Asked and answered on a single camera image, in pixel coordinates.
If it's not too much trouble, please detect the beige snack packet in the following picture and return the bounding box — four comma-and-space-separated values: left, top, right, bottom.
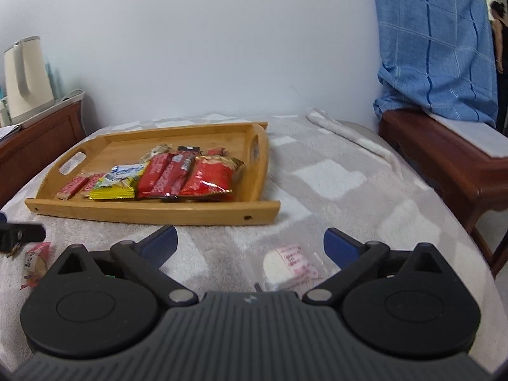
142, 144, 172, 163

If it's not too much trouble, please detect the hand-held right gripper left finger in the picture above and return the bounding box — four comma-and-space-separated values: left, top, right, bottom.
57, 224, 199, 307

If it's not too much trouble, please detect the white and pink snack packet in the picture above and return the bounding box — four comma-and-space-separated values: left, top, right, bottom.
254, 243, 324, 291

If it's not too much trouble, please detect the grey checkered blanket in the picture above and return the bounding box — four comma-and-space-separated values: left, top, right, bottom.
0, 113, 499, 366

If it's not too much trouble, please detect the wooden tray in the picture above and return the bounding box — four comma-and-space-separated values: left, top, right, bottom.
24, 122, 281, 227

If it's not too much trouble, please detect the wooden cabinet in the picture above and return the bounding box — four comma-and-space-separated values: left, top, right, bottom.
0, 101, 86, 208

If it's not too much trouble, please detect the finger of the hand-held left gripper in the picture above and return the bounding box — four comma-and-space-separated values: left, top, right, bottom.
0, 213, 46, 253

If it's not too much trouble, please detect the small red white snack packet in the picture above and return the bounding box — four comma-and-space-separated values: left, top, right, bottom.
83, 172, 107, 198

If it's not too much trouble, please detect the dark red snack bar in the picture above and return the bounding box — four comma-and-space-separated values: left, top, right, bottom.
153, 145, 201, 198

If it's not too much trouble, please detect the red snack bag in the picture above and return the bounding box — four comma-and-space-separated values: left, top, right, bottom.
178, 154, 246, 203

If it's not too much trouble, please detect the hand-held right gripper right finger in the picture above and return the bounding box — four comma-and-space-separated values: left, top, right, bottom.
302, 227, 444, 307

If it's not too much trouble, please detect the grey bench cushion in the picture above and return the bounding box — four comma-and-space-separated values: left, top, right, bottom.
426, 109, 508, 160

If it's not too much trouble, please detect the wooden bench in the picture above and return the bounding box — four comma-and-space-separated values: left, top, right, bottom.
377, 109, 508, 279

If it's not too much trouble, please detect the yellow snack packet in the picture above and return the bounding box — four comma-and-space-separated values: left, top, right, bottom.
88, 162, 150, 201

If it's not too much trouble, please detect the cream electric kettle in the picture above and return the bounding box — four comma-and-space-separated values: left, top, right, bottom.
3, 36, 55, 120

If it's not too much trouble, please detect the blue checked cloth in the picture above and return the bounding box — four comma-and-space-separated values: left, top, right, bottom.
369, 0, 499, 130

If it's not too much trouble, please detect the teal translucent container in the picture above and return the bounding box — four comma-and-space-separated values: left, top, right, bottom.
46, 63, 64, 100

